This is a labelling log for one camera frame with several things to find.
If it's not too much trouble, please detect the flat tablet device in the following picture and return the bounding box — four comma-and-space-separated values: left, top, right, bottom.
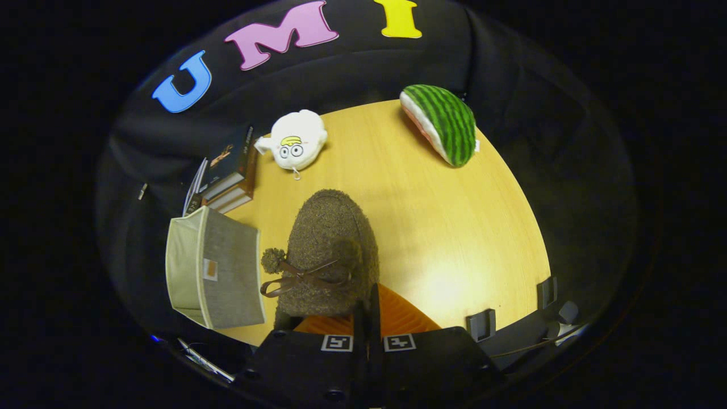
177, 337, 235, 382

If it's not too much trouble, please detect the white plush toy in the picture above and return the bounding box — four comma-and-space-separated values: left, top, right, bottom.
254, 109, 328, 181

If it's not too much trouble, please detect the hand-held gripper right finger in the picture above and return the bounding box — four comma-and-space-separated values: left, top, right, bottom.
369, 283, 503, 409

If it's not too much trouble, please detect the watermelon slice plush toy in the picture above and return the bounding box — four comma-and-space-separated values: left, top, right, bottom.
399, 84, 481, 168

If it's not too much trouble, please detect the black table clamp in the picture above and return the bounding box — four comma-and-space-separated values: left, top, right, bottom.
537, 276, 558, 310
466, 308, 498, 343

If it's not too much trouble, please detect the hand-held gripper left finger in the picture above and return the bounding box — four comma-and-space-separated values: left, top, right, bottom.
241, 301, 369, 409

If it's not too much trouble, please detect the grey fabric storage box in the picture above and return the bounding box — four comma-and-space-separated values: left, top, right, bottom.
165, 206, 266, 330

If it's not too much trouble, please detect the brown fuzzy shoe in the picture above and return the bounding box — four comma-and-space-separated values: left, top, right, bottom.
260, 189, 380, 319

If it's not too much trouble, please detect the black backdrop cloth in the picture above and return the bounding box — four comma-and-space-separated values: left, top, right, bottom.
97, 0, 640, 364

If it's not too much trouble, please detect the dark cover book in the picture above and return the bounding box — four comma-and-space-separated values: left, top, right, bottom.
199, 125, 256, 199

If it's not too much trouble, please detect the white cover book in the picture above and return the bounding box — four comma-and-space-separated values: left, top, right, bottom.
183, 158, 209, 215

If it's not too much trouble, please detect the brown cover book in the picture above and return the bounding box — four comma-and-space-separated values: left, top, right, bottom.
202, 173, 256, 206
213, 190, 255, 215

